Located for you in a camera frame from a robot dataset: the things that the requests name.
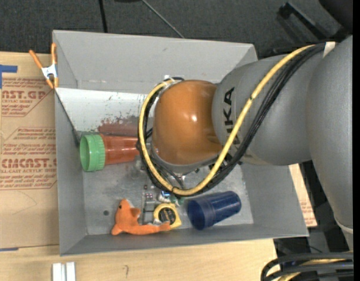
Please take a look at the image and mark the yellow and black tape measure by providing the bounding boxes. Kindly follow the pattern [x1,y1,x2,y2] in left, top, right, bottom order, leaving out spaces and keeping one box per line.
[152,203,183,229]

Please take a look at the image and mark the dark blue plastic cup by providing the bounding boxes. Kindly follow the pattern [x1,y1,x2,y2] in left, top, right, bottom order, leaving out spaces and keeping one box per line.
[186,190,242,231]

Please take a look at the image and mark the orange plush toy animal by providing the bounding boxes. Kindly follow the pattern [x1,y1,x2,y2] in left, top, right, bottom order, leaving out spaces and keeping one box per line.
[111,198,172,236]

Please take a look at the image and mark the grey metal bin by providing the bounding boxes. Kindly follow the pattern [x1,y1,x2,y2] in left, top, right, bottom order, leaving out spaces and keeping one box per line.
[52,29,311,256]

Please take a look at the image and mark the brown cardboard board, red print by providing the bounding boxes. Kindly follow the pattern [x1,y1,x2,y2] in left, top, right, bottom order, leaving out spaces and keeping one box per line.
[0,50,60,252]

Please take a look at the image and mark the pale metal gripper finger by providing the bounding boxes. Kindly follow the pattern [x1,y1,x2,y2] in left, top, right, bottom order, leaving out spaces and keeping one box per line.
[142,191,156,225]

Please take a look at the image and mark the orange bottle with green cap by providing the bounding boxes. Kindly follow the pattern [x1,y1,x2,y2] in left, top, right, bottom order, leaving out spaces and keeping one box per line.
[79,133,141,173]

